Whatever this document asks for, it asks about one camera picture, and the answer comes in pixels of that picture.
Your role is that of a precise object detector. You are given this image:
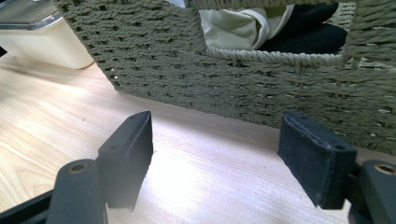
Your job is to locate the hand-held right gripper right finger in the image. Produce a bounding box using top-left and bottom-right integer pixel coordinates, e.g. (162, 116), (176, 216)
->
(277, 111), (358, 210)

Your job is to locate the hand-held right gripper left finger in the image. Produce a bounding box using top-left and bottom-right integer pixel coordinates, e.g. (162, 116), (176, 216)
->
(97, 110), (154, 213)

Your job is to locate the green woven basket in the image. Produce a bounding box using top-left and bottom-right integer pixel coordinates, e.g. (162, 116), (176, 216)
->
(52, 0), (396, 157)

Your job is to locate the black sock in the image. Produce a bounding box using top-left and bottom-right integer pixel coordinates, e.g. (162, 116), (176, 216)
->
(258, 2), (348, 54)

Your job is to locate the white divided organizer box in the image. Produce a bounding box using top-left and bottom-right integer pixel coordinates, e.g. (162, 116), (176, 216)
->
(0, 17), (95, 70)

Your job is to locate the pale green sock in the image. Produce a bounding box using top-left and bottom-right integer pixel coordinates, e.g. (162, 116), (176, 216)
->
(199, 4), (295, 50)

